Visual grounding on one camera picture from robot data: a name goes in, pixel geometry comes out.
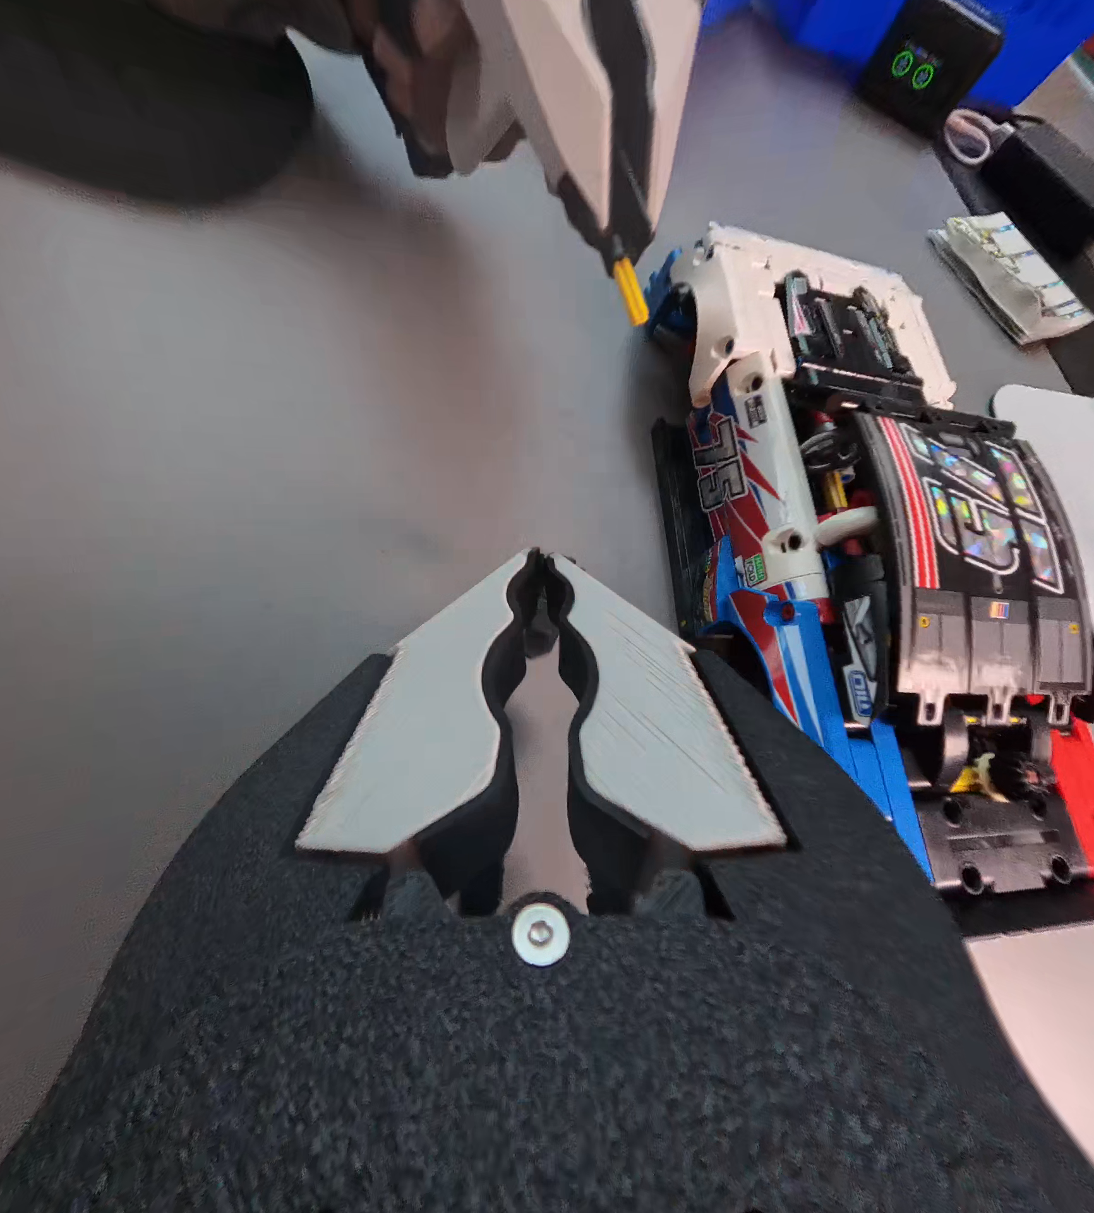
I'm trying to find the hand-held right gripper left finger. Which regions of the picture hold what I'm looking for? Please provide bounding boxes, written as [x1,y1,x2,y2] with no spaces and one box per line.
[295,547,547,918]

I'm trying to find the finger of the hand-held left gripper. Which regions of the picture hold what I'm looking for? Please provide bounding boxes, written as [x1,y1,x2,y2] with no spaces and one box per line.
[494,0,637,256]
[617,0,703,251]

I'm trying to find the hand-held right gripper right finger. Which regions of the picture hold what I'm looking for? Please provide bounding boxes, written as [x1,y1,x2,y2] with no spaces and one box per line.
[546,552,788,915]

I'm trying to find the small black connector pin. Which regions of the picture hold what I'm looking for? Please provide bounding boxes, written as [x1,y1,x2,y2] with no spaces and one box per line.
[520,549,562,659]

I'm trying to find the yellow toy axle peg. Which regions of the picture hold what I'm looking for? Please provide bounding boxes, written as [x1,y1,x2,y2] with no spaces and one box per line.
[611,237,651,328]

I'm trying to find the toy brick race car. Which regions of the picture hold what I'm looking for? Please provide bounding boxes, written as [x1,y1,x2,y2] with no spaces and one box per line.
[646,222,1094,895]

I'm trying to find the person's left hand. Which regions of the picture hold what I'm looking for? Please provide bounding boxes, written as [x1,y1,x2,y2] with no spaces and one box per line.
[320,0,510,157]

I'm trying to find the blue plastic bin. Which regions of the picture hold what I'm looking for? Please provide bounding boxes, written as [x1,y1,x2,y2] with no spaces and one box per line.
[698,0,1094,110]

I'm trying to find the black charger with green lights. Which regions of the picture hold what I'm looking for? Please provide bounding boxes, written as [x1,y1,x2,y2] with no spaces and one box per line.
[854,0,1004,133]

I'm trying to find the folded clear plastic bag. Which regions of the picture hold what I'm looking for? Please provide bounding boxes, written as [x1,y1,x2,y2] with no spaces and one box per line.
[928,212,1094,346]

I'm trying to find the black power adapter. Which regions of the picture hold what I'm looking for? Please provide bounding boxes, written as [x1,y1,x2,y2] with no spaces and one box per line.
[978,118,1094,256]

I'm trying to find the white cable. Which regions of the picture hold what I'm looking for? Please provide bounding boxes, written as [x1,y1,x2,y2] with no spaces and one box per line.
[942,105,1017,170]

